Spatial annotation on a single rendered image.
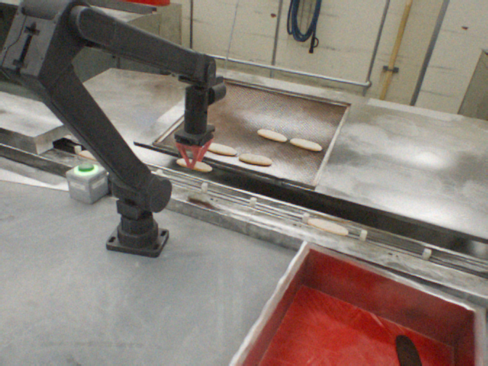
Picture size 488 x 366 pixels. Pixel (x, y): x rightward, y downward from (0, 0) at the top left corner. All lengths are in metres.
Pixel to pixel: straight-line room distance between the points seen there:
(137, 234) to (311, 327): 0.40
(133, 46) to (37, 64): 0.19
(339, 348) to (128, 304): 0.39
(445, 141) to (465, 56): 2.94
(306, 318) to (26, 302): 0.52
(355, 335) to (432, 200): 0.47
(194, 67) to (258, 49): 4.01
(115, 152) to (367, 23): 4.01
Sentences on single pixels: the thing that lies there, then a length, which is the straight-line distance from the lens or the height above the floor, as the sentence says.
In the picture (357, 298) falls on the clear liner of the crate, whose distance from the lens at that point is 0.82.
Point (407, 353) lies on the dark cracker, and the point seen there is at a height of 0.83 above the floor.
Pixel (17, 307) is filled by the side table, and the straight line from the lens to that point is 0.84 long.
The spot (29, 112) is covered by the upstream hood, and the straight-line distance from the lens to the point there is 1.40.
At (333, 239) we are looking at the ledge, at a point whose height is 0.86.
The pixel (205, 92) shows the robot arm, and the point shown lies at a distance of 0.93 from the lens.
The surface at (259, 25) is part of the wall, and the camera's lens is 4.82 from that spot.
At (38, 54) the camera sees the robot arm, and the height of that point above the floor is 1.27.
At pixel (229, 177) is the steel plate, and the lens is 1.18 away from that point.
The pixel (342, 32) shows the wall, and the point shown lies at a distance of 4.59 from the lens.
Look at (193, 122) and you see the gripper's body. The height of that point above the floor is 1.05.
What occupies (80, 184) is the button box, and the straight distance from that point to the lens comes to 1.05.
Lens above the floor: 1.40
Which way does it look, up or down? 30 degrees down
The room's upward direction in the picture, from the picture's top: 6 degrees clockwise
